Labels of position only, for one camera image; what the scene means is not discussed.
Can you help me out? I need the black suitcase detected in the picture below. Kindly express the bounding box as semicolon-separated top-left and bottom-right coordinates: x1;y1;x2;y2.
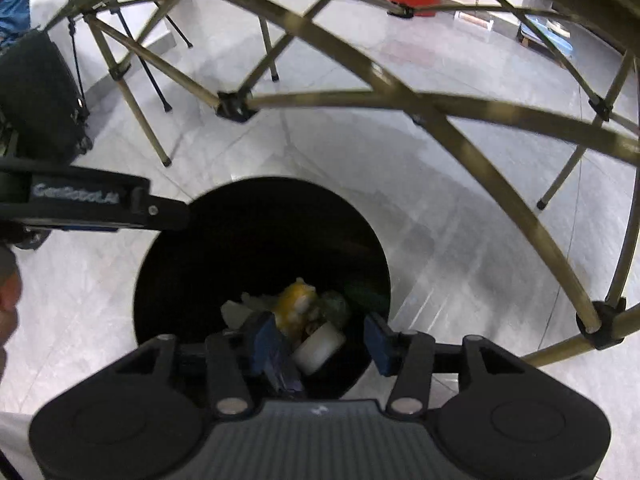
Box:
1;30;93;164

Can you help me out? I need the green trash item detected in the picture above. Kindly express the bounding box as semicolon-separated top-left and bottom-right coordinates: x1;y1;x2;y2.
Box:
319;294;347;330

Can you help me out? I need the white cup in bin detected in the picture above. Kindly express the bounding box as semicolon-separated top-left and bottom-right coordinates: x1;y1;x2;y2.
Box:
292;322;345;375

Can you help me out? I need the blue bag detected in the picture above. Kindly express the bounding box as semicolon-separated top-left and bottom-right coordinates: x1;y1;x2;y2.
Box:
0;0;32;49

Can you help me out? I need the beige folding table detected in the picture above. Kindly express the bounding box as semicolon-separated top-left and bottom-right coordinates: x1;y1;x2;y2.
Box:
54;0;639;366

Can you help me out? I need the yellow trash item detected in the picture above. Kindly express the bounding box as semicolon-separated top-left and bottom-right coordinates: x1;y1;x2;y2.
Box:
272;278;317;342

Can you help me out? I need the black trash bin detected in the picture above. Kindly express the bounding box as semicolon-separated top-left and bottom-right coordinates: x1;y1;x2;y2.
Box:
132;177;390;399

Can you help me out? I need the black camera tripod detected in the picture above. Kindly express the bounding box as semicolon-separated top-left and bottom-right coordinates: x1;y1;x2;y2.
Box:
64;0;194;114

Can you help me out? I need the person's left hand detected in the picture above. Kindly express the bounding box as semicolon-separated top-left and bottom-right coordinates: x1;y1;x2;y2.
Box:
0;244;23;376

